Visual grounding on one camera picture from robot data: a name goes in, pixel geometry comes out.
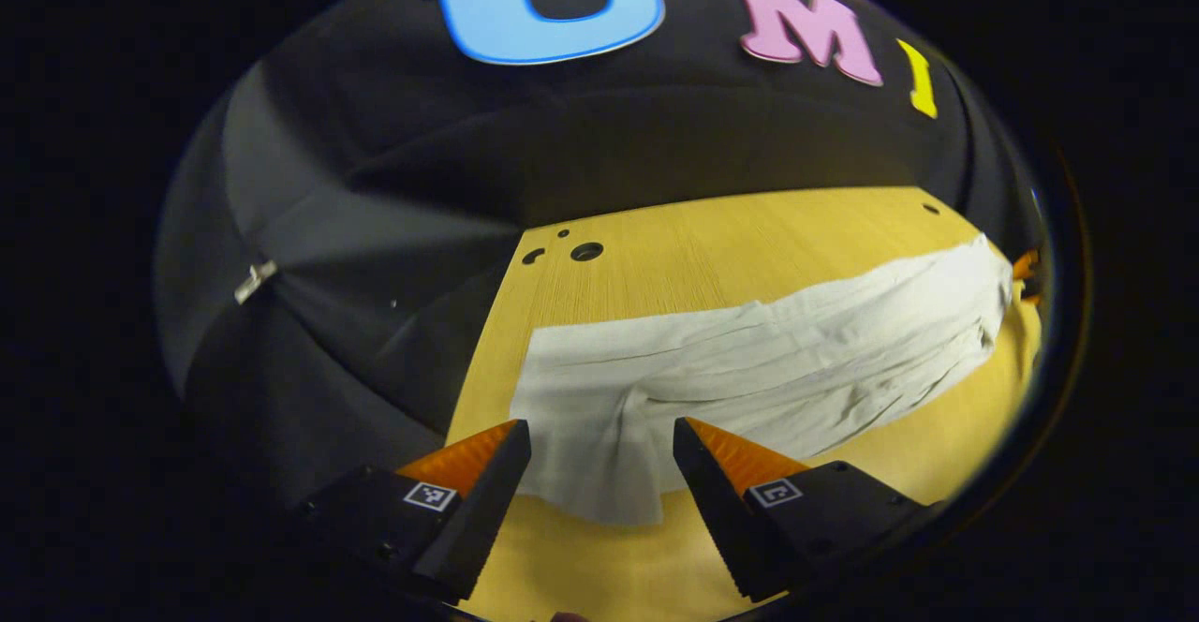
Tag silver metal clip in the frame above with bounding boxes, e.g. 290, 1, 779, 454
234, 261, 279, 304

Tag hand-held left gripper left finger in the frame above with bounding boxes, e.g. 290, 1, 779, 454
298, 419, 533, 604

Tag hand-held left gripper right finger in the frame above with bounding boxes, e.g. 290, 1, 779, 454
673, 416, 938, 602

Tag black backdrop cloth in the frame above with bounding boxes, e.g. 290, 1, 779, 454
155, 0, 1050, 511

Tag white jeans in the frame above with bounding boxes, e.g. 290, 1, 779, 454
509, 233, 1017, 527

